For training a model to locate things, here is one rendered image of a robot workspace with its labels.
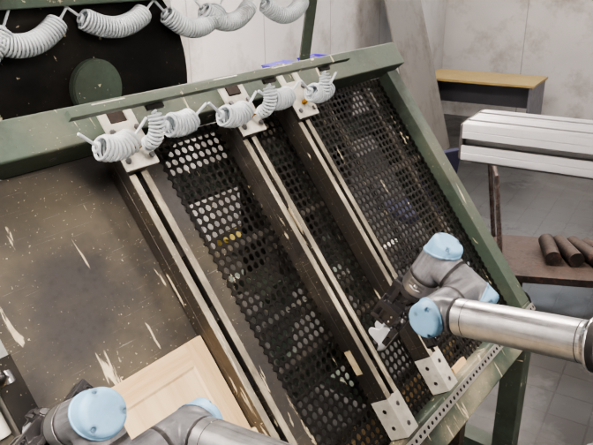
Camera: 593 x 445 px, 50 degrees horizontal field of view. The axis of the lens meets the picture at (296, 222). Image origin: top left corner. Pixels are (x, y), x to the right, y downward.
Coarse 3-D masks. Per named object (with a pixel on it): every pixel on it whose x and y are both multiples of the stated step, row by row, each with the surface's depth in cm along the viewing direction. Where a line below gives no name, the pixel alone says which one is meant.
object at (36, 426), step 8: (48, 408) 109; (40, 416) 106; (32, 424) 105; (40, 424) 106; (24, 432) 105; (32, 432) 105; (40, 432) 105; (24, 440) 106; (32, 440) 104; (40, 440) 99
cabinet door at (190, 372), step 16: (176, 352) 154; (192, 352) 157; (208, 352) 160; (144, 368) 148; (160, 368) 150; (176, 368) 153; (192, 368) 156; (208, 368) 158; (128, 384) 144; (144, 384) 146; (160, 384) 148; (176, 384) 151; (192, 384) 154; (208, 384) 156; (224, 384) 159; (128, 400) 142; (144, 400) 145; (160, 400) 147; (176, 400) 150; (224, 400) 157; (128, 416) 141; (144, 416) 143; (160, 416) 146; (224, 416) 156; (240, 416) 158; (128, 432) 140
